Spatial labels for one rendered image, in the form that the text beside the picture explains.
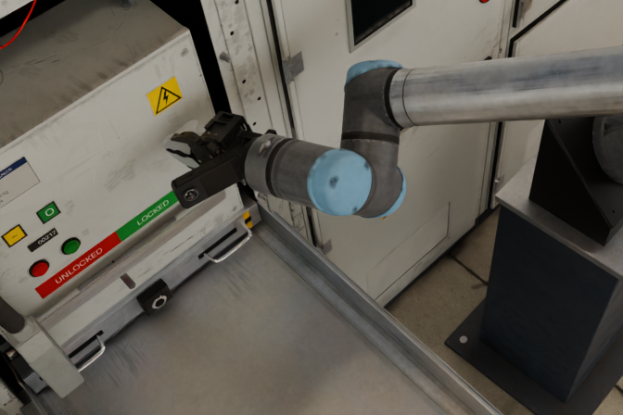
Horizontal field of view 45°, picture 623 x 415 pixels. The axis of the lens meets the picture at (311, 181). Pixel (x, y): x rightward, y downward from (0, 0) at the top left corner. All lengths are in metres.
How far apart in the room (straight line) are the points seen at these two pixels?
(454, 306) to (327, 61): 1.21
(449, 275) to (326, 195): 1.50
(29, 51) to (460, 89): 0.66
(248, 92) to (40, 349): 0.54
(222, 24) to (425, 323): 1.42
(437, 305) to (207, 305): 1.08
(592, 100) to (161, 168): 0.71
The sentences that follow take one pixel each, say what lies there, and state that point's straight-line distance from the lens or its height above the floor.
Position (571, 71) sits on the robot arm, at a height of 1.46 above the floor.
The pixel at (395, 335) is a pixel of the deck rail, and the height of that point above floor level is 0.88.
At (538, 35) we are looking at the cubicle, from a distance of 2.08.
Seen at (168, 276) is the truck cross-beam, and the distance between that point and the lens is 1.49.
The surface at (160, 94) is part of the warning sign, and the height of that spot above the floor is 1.31.
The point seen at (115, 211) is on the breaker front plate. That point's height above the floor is 1.14.
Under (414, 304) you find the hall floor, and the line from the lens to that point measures 2.42.
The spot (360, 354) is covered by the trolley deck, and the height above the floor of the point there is 0.85.
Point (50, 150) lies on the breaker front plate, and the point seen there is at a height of 1.34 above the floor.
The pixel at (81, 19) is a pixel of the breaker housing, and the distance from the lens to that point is 1.28.
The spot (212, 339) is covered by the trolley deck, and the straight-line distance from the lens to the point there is 1.48.
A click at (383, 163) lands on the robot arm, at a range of 1.13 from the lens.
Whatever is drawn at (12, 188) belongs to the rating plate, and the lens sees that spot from 1.17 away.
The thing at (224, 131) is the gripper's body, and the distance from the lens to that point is 1.17.
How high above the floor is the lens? 2.14
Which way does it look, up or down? 52 degrees down
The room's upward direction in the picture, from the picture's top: 10 degrees counter-clockwise
